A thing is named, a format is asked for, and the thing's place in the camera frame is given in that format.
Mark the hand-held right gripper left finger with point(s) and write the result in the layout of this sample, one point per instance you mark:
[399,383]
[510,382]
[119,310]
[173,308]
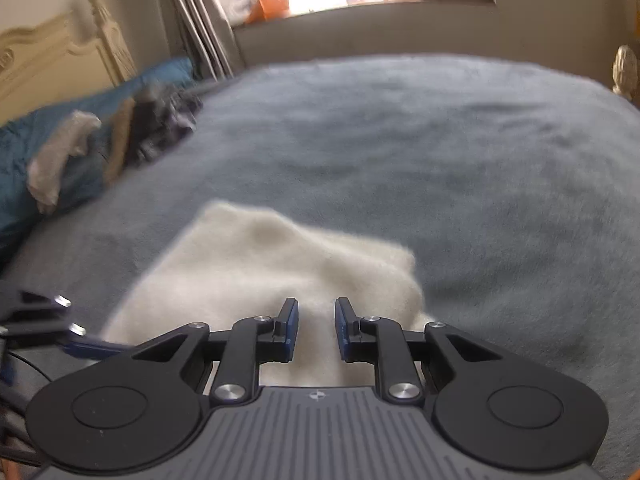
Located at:
[292,330]

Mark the cream fleece garment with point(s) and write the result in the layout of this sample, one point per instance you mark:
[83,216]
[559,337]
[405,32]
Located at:
[250,270]

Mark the beige curtain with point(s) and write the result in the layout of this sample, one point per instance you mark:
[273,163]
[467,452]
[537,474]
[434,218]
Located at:
[205,15]

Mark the orange bag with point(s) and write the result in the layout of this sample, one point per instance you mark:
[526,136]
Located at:
[270,9]

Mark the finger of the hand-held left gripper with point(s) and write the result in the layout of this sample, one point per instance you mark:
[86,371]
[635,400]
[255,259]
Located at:
[35,305]
[92,347]

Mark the cream bed footboard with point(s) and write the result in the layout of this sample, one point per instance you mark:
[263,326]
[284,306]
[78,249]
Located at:
[626,72]

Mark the blue quilt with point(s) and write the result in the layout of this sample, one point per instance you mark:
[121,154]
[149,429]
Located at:
[20,160]

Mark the cream carved headboard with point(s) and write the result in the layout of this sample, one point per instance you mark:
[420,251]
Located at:
[55,65]

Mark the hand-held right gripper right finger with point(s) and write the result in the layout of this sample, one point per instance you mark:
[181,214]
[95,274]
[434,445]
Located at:
[341,330]

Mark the dark grey garment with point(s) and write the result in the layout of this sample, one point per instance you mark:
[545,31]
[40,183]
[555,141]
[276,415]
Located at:
[145,120]

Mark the blue jeans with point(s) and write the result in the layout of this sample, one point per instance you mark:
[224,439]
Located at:
[87,165]

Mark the white shirt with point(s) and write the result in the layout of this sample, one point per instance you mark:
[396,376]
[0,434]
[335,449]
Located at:
[57,155]

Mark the grey plaid shirt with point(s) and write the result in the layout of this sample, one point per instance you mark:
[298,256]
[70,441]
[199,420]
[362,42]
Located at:
[177,115]

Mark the tan pants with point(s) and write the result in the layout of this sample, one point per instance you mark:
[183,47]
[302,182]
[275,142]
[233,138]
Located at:
[120,135]

